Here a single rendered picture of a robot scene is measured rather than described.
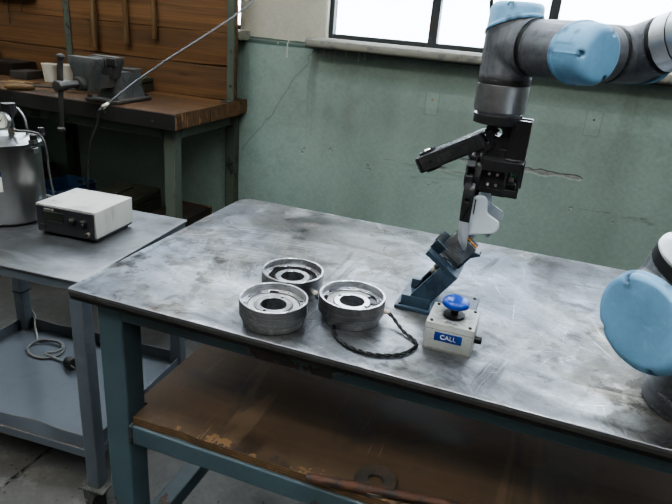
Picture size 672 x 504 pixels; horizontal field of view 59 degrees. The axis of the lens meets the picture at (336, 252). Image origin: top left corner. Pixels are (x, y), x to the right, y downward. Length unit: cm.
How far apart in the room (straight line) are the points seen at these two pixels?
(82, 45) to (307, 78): 109
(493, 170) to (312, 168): 182
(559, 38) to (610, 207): 173
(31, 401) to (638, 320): 153
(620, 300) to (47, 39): 290
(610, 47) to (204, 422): 87
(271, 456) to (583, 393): 51
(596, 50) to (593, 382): 44
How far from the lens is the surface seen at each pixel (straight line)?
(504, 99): 89
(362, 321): 89
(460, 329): 87
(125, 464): 123
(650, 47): 89
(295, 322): 88
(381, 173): 257
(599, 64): 82
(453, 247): 97
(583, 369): 94
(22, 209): 170
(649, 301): 69
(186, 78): 277
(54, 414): 177
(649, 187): 250
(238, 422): 112
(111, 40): 299
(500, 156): 92
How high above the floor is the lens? 125
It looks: 22 degrees down
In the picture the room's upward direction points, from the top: 5 degrees clockwise
